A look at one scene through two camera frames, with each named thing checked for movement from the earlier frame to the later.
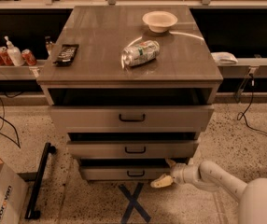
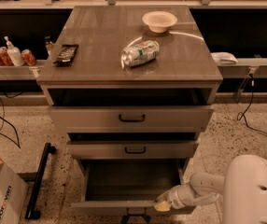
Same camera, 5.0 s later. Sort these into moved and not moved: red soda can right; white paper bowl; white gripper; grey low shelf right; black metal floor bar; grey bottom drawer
Moved: grey bottom drawer; white gripper
Not moved: grey low shelf right; red soda can right; black metal floor bar; white paper bowl
